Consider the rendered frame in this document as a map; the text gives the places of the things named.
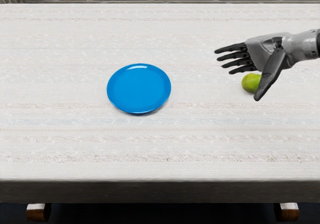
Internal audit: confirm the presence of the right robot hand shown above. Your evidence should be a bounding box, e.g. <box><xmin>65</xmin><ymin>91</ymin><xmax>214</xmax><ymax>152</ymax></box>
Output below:
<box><xmin>214</xmin><ymin>32</ymin><xmax>304</xmax><ymax>102</ymax></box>

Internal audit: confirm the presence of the green round fruit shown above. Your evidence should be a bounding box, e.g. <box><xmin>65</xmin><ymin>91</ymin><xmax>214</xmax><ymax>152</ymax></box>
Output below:
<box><xmin>241</xmin><ymin>73</ymin><xmax>263</xmax><ymax>94</ymax></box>

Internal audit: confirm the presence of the blue plate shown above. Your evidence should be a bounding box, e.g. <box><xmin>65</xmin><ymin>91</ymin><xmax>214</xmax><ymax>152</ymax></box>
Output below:
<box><xmin>106</xmin><ymin>63</ymin><xmax>172</xmax><ymax>115</ymax></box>

